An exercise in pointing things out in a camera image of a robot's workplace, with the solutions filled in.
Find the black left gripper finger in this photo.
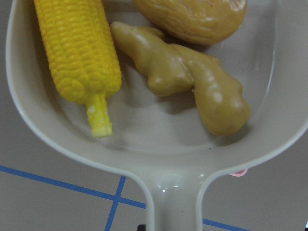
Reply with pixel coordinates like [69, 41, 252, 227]
[137, 224, 146, 231]

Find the yellow ginger-shaped toy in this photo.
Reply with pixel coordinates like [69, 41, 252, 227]
[110, 22, 251, 136]

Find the yellow toy corn cob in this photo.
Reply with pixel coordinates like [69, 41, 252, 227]
[34, 0, 122, 138]

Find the orange-yellow wrinkled toy food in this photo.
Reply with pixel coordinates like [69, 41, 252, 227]
[134, 0, 248, 45]

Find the pink plastic bin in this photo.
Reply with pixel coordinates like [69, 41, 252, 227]
[230, 169, 248, 177]

